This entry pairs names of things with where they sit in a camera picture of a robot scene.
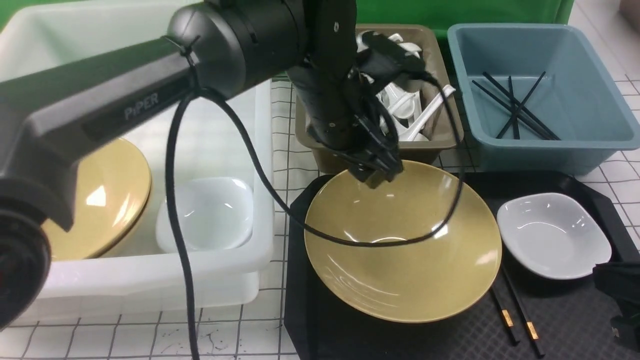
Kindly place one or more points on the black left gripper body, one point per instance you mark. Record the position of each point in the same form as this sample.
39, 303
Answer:
338, 86

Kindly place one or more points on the white ceramic soup spoon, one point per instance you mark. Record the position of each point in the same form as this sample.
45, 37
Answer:
425, 120

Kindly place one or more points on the tan noodle bowl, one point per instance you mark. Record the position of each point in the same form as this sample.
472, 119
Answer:
114, 185
404, 267

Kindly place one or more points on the white square dish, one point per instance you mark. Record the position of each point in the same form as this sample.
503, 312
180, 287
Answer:
553, 236
215, 213

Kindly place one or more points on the black chopstick gold band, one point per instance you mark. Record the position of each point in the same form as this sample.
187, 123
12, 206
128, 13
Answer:
505, 317
531, 331

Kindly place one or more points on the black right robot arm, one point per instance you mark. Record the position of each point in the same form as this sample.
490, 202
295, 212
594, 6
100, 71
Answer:
621, 281

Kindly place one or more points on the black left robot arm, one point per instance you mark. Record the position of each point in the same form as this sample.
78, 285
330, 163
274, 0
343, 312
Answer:
215, 49

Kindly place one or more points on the tan noodle bowl in tub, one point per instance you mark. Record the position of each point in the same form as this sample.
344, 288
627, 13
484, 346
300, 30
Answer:
114, 185

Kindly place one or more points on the green backdrop cloth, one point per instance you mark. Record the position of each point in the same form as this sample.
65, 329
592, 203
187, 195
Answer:
38, 35

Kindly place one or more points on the white square dish in tub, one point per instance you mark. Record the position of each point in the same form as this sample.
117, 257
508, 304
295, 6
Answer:
215, 213

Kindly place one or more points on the black upright chopstick in bin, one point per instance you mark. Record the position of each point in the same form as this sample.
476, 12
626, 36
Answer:
513, 108

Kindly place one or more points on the black chopstick crossing in bin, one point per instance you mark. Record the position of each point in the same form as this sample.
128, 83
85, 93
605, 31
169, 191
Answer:
529, 94

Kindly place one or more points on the blue chopstick bin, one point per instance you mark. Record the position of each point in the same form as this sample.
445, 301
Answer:
577, 99

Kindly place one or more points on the large white plastic tub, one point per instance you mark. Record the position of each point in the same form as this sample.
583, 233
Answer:
138, 277

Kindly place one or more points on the black serving tray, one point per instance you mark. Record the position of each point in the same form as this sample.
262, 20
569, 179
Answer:
572, 320

